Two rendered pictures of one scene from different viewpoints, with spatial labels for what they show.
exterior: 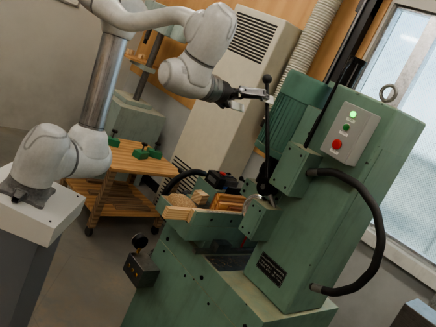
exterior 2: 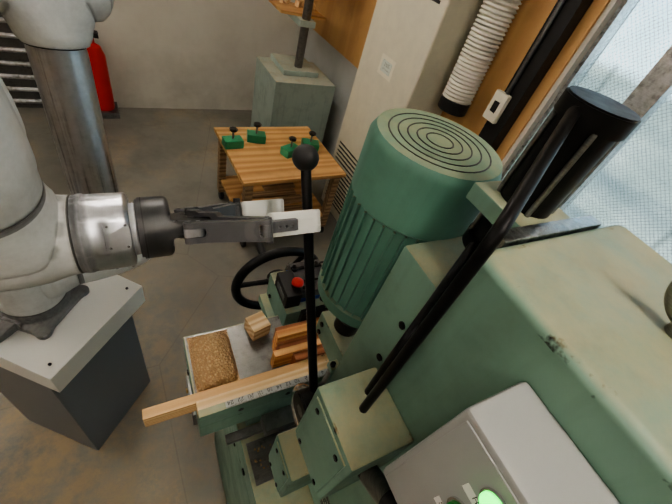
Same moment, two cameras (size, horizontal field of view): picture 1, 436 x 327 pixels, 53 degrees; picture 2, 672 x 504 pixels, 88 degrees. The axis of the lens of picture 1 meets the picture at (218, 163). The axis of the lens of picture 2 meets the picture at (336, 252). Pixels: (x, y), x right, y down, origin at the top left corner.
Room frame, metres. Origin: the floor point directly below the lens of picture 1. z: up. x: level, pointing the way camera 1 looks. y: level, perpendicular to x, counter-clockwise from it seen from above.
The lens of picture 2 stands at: (1.17, -0.16, 1.68)
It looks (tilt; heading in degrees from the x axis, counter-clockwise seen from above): 44 degrees down; 7
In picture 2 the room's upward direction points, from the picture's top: 20 degrees clockwise
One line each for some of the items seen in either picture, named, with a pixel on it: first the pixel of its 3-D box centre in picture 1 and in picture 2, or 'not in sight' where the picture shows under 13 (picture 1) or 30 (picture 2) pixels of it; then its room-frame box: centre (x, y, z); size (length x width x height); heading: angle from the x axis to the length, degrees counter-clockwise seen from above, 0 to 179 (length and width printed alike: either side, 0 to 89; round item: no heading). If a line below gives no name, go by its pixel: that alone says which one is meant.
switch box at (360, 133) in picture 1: (349, 133); (481, 498); (1.28, -0.31, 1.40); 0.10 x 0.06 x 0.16; 46
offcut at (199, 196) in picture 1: (200, 197); (257, 325); (1.60, 0.01, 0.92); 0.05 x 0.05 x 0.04; 59
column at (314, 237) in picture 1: (329, 203); (447, 462); (1.40, -0.39, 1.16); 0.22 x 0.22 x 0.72; 46
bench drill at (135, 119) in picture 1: (137, 95); (299, 60); (3.77, 0.89, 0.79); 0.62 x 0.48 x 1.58; 47
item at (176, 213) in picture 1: (223, 216); (281, 375); (1.52, -0.10, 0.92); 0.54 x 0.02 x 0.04; 136
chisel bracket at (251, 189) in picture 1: (259, 196); (342, 345); (1.59, -0.19, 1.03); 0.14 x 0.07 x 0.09; 46
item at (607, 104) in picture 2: (347, 83); (538, 191); (1.51, -0.28, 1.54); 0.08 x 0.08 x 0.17; 46
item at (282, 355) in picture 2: (238, 210); (320, 345); (1.63, -0.15, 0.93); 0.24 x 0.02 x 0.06; 136
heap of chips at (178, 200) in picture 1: (184, 202); (213, 356); (1.49, 0.05, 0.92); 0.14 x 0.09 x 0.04; 46
